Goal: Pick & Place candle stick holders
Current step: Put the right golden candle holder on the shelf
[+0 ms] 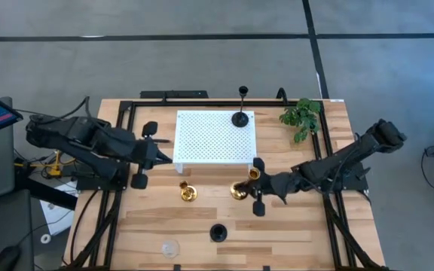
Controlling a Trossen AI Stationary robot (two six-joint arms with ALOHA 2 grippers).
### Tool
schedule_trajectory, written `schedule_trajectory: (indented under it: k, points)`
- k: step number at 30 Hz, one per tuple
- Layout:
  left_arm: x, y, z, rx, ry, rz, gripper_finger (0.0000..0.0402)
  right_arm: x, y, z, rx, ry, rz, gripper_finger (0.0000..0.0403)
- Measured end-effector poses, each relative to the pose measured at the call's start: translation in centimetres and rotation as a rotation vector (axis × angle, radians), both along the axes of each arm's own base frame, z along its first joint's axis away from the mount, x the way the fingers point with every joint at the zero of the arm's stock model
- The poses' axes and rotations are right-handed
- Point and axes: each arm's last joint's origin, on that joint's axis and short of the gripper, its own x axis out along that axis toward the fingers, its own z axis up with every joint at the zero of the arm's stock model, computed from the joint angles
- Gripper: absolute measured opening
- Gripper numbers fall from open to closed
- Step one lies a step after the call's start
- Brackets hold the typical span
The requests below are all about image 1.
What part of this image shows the black aluminium table frame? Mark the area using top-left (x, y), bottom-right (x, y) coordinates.
top-left (69, 98), bottom-right (390, 271)

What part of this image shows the clear glass candle holder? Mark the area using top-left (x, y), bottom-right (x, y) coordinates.
top-left (160, 239), bottom-right (181, 259)

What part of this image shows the black metal beam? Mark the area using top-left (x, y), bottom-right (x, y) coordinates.
top-left (15, 176), bottom-right (78, 210)

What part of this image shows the grey desk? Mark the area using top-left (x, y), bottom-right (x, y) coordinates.
top-left (0, 189), bottom-right (35, 271)

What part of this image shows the white perforated metal shelf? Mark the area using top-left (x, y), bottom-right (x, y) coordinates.
top-left (172, 109), bottom-right (258, 175)

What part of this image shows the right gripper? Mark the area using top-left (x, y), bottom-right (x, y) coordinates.
top-left (243, 157), bottom-right (304, 218)

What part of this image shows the green leafy plant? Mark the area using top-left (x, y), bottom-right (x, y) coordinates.
top-left (279, 98), bottom-right (322, 144)

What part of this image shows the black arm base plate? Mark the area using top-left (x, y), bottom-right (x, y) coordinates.
top-left (74, 171), bottom-right (130, 192)
top-left (324, 175), bottom-right (369, 192)

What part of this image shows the yellow clamp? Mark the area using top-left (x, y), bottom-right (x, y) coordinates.
top-left (15, 149), bottom-right (77, 178)

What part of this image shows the gold candlestick holder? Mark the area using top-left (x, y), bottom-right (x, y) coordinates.
top-left (230, 168), bottom-right (261, 201)
top-left (179, 180), bottom-right (198, 202)

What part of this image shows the black computer mouse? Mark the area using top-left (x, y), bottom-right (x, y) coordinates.
top-left (0, 245), bottom-right (21, 271)

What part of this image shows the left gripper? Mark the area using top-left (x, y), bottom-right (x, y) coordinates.
top-left (130, 120), bottom-right (173, 190)

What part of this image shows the white paper sheet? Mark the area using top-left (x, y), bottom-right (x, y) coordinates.
top-left (38, 180), bottom-right (79, 236)

